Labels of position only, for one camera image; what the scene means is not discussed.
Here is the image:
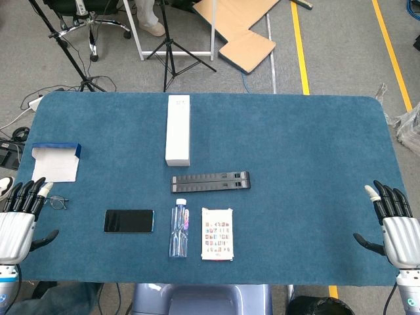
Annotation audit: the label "office chair base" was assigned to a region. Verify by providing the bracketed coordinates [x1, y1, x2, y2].
[42, 0, 132, 62]

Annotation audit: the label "clear plastic wrap pile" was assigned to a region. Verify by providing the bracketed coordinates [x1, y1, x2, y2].
[375, 83, 420, 154]

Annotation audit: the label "black light stand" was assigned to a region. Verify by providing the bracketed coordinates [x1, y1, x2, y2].
[28, 0, 108, 93]

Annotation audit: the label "brown cardboard sheet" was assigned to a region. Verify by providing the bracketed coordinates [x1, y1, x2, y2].
[192, 0, 282, 74]

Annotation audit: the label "white printed card box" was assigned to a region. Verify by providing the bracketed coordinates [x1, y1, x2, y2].
[200, 207, 236, 263]

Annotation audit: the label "white metal table frame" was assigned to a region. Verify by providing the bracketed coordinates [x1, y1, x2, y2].
[123, 0, 217, 62]

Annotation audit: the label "black trash bag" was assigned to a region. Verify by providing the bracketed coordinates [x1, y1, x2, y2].
[286, 295, 357, 315]

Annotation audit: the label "black rimmed eyeglasses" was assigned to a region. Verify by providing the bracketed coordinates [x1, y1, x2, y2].
[43, 194, 70, 211]

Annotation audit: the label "white power strip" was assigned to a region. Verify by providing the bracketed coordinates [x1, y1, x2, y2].
[28, 95, 45, 113]

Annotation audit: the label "black camera tripod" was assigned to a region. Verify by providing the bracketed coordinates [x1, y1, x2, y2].
[146, 0, 217, 93]

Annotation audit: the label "black folding laptop stand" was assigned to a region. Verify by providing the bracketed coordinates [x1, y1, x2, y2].
[170, 171, 252, 194]

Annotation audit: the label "blue plastic stool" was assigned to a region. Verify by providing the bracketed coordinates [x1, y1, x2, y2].
[130, 283, 274, 315]

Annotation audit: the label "blue jeans leg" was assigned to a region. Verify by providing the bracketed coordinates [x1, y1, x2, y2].
[6, 281, 103, 315]

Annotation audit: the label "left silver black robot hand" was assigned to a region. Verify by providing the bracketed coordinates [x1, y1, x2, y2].
[0, 177, 60, 265]

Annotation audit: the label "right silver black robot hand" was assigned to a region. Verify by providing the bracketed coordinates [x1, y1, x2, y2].
[353, 179, 420, 271]

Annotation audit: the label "person's beige shoe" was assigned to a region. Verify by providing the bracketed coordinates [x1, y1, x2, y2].
[138, 21, 167, 37]

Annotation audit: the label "black smartphone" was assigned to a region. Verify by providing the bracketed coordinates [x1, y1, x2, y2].
[103, 209, 156, 234]

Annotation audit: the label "black floor device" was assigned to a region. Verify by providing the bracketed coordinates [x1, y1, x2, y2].
[0, 126, 30, 171]

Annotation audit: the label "clear plastic water bottle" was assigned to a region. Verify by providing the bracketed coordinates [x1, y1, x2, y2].
[168, 198, 190, 259]

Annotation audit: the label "tall white rectangular box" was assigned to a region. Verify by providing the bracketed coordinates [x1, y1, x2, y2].
[165, 94, 192, 167]

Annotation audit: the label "white black sneaker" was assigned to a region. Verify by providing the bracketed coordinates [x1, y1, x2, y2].
[0, 176, 16, 201]

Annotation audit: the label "blue felt table mat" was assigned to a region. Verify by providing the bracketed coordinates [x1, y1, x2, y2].
[18, 91, 405, 287]

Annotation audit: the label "open blue white box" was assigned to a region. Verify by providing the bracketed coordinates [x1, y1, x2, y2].
[31, 142, 82, 183]

